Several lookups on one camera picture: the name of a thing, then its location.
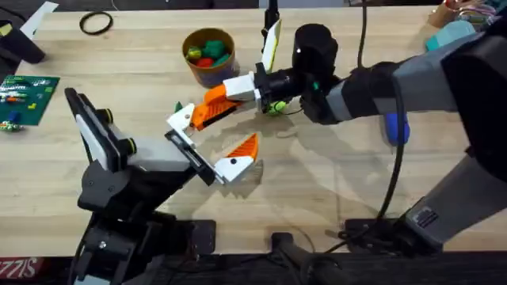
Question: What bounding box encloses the green disc with holes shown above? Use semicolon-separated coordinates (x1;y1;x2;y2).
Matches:
265;100;288;117

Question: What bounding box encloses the right wrist flat plate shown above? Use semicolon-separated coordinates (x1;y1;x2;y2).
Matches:
261;18;283;74

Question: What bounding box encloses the wrist flat plate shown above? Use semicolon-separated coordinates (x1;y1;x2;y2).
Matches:
261;18;283;74
64;86;122;173

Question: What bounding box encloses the brown tub with toys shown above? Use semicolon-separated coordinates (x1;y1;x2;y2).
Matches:
181;27;237;89

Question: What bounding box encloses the left wrist flat plate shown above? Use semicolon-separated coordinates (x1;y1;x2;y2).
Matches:
64;86;122;173

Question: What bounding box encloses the black stand foot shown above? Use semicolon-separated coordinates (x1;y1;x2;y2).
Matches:
270;232;322;285

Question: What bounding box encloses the teal box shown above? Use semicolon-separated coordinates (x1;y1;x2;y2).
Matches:
425;19;477;53

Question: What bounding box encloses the green board with blocks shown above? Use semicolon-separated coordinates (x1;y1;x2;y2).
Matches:
0;74;61;132

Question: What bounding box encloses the black box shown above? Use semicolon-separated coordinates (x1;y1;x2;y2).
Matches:
0;18;47;80

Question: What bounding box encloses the white paper strip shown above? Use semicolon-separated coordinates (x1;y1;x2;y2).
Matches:
19;0;60;40

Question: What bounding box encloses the red sticker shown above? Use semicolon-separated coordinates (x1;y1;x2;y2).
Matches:
0;256;47;280

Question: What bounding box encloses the black hanging cable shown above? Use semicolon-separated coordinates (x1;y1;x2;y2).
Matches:
356;0;368;69

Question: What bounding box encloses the black rail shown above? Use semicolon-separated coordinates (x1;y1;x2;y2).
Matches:
0;251;507;285

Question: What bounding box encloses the black rubber ring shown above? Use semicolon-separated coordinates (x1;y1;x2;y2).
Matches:
78;10;115;36

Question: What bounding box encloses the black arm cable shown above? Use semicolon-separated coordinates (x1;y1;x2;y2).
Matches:
316;77;409;257

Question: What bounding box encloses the heap of tape and cables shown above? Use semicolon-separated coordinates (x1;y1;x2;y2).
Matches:
427;0;501;29

